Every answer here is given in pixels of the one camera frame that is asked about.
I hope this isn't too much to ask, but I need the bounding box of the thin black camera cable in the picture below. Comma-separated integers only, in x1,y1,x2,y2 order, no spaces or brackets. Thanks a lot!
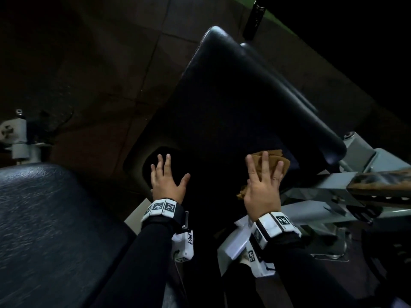
174,250,188,296

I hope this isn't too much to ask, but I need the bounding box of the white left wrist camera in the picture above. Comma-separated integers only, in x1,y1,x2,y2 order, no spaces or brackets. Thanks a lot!
171,230,195,263

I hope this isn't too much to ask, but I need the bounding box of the brown cleaning cloth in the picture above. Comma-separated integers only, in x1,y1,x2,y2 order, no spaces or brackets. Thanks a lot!
237,150,291,199

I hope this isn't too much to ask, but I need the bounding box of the person's left hand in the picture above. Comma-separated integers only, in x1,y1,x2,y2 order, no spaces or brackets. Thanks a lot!
151,154,191,205

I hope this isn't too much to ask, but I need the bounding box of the right marker wristband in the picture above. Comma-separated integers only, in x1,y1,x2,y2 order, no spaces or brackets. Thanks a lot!
250,212,302,251

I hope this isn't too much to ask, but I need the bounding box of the left marker wristband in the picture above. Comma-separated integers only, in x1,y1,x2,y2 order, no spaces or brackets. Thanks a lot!
141,198,190,234

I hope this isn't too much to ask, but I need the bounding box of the black inclined bench pad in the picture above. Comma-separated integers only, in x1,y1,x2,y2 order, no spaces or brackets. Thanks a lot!
123,26,347,228

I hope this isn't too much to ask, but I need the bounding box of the person's right forearm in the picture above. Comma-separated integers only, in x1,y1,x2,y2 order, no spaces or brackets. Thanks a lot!
266,243,357,308

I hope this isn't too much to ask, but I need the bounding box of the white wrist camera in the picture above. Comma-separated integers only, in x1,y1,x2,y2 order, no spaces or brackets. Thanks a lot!
245,240,276,278
171,230,195,263

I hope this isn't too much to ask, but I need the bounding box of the dark textured seat pad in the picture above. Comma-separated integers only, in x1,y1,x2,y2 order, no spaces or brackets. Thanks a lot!
0,163,137,308

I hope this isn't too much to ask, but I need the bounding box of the person's right hand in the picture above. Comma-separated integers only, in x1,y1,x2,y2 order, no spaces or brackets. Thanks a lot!
243,151,285,222

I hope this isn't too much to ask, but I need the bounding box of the black metal bar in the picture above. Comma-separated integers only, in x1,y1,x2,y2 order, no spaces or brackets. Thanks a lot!
242,0,266,41

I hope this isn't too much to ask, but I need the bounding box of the marker wristband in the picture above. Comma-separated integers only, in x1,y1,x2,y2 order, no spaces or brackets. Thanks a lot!
250,212,302,251
141,198,190,234

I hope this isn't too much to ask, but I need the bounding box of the person's left forearm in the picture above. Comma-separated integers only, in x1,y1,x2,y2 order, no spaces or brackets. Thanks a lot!
93,221,176,308

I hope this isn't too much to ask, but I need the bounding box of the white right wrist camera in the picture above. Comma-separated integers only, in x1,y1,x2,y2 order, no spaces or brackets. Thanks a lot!
245,240,276,278

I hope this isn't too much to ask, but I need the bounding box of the white machine frame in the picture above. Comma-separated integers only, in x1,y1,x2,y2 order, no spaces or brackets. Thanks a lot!
125,131,411,308

